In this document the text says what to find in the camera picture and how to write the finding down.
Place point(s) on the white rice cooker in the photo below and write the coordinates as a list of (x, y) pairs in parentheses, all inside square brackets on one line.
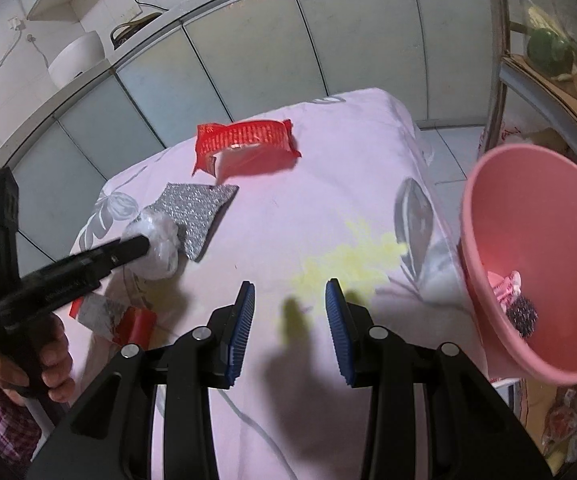
[(76, 60)]

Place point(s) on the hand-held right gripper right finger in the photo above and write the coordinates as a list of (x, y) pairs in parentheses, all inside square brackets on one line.
[(337, 332)]

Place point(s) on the white box with red print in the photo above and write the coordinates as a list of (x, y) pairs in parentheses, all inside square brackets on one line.
[(506, 394)]

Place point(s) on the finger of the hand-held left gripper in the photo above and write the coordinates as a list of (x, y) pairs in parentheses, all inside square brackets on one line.
[(118, 255)]

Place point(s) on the dark steel wool scourer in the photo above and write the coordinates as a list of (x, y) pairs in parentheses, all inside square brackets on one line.
[(522, 316)]

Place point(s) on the kitchen cabinet with glass doors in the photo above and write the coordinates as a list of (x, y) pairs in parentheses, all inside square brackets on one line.
[(318, 35)]

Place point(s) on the pink plastic bin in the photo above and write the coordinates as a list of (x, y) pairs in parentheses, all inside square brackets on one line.
[(543, 240)]

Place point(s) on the white wall socket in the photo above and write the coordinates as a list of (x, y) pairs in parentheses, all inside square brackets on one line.
[(16, 25)]

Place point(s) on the pink wrapper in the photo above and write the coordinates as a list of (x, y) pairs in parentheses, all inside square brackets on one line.
[(504, 287)]

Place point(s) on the person's left hand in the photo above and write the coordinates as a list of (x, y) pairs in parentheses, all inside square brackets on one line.
[(53, 360)]

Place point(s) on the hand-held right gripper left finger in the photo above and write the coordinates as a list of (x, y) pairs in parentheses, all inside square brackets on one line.
[(241, 332)]

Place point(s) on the silver glitter scouring cloth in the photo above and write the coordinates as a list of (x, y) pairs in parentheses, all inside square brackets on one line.
[(196, 215)]

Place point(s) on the green melon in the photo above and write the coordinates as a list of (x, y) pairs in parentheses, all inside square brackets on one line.
[(548, 52)]

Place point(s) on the pink floral cloth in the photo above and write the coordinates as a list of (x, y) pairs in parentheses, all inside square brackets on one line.
[(293, 210)]

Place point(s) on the cardboard sheet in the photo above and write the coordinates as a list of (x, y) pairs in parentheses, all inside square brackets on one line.
[(553, 95)]

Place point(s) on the white plastic bag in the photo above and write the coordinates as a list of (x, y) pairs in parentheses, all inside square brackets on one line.
[(156, 247)]

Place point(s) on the red snack wrapper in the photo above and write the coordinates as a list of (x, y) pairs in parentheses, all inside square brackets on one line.
[(248, 142)]

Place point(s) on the red flat packet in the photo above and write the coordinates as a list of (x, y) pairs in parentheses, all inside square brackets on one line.
[(118, 322)]

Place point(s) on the metal rack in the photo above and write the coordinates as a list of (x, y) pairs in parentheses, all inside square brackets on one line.
[(498, 60)]

